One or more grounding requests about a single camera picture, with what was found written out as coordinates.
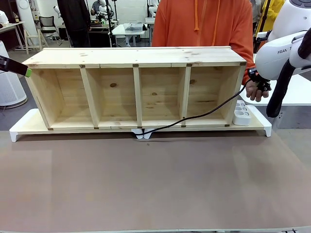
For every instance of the white rounded table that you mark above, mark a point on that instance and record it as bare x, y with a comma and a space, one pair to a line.
291, 97

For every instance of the person left hand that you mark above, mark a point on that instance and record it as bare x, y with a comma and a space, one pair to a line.
252, 91

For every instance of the black mesh office chair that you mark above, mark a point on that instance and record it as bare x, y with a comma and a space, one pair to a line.
47, 24

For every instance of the person torso in orange hoodie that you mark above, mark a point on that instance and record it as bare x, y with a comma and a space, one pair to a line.
201, 24

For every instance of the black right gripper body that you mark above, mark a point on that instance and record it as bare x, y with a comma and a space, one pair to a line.
264, 85

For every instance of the white perforated air purifier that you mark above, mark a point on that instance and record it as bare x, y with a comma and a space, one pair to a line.
9, 89

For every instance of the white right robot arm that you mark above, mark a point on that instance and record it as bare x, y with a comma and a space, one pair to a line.
272, 55

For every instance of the light wood side table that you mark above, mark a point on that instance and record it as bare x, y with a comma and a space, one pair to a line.
9, 25

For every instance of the white compartment holder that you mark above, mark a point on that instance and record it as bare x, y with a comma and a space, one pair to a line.
241, 116

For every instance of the wood riser with white legs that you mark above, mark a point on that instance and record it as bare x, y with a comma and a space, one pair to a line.
29, 121
257, 121

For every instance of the bystander in yellow jacket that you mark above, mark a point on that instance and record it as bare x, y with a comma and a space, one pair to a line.
274, 12

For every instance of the person left forearm orange sleeve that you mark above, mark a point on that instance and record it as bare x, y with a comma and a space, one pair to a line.
247, 58

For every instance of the white desk with grey tray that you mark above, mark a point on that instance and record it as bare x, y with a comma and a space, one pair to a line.
126, 30

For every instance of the bystander in black clothes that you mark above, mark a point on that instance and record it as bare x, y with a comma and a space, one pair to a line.
75, 21

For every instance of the pine wood four-compartment shelf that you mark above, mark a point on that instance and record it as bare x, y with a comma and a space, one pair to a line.
136, 57

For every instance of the light wooden folding stool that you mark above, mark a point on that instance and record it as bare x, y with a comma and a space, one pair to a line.
32, 40

